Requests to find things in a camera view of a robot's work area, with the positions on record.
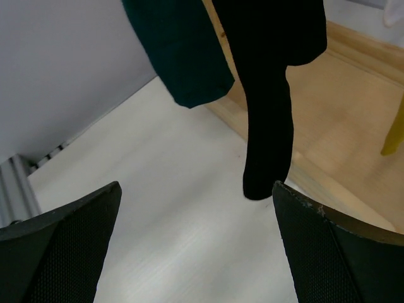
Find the yellow sock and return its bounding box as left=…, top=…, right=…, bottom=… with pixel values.
left=381, top=98, right=404, bottom=157

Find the wooden clothes rack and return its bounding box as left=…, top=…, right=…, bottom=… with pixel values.
left=201, top=0, right=404, bottom=234

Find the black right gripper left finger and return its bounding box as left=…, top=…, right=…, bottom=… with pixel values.
left=1, top=181, right=122, bottom=302

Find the black sock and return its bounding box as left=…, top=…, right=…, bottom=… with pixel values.
left=213, top=0, right=327, bottom=200

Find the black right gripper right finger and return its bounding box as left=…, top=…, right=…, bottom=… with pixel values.
left=272, top=181, right=403, bottom=303

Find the dark green christmas sock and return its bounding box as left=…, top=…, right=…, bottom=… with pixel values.
left=122, top=0, right=234, bottom=109

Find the aluminium frame rail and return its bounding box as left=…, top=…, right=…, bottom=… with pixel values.
left=0, top=143, right=68, bottom=228

